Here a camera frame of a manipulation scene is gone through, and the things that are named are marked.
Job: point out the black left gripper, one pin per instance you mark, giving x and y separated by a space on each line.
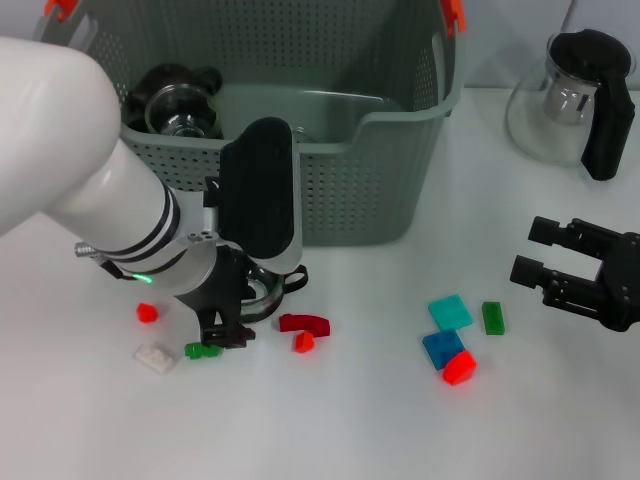
220 295

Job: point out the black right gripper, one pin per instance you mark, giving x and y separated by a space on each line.
622 285

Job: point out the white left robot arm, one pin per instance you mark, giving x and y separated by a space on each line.
75 150

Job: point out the grey perforated storage basket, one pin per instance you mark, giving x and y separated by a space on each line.
350 200

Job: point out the green sloped toy brick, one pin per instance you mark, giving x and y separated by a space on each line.
195 351

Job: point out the white flat toy brick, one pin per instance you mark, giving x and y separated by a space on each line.
155 357

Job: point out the dark red curved brick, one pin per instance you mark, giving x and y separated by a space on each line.
300 322

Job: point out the small red wedge brick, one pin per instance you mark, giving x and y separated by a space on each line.
303 343

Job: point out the green flat toy brick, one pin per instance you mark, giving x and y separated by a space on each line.
494 317

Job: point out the small red toy brick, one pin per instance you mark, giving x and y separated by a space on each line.
147 312

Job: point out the teal square plate brick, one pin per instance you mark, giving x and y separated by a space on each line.
451 311

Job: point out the blue square plate brick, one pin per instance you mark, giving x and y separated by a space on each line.
440 347

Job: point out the large orange-red sloped brick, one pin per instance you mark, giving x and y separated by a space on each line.
460 369

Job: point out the black clay teapot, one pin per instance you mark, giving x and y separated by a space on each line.
205 79

